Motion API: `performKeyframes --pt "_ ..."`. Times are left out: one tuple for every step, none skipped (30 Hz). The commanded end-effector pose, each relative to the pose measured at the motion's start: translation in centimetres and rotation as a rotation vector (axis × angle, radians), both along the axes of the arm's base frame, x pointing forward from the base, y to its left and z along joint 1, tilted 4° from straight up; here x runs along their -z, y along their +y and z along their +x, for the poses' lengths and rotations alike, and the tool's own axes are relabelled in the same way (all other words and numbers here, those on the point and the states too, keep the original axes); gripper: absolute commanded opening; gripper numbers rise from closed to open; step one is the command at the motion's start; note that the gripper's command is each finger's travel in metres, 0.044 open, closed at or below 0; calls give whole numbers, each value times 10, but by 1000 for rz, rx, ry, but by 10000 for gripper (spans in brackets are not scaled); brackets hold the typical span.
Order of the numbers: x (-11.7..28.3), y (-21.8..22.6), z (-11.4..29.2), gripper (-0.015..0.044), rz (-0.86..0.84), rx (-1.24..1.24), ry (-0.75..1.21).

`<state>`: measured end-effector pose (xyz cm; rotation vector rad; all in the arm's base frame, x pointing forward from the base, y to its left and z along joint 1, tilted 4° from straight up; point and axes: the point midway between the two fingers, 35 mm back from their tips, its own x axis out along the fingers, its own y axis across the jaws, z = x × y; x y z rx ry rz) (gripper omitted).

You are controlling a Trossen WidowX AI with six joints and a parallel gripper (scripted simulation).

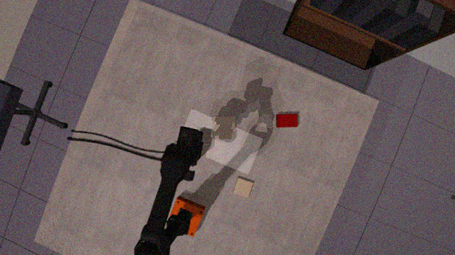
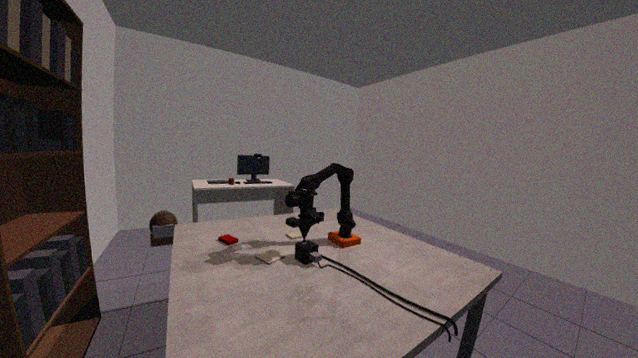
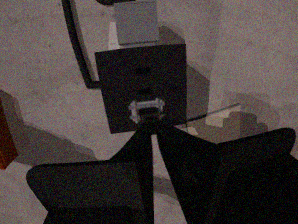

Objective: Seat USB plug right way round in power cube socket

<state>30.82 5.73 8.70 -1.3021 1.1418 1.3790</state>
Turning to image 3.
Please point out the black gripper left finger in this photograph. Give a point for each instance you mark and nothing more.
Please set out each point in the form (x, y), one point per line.
(126, 179)

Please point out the black cable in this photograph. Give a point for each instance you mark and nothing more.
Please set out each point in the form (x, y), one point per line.
(136, 22)

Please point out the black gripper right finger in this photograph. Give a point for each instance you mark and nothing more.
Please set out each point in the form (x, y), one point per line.
(199, 169)

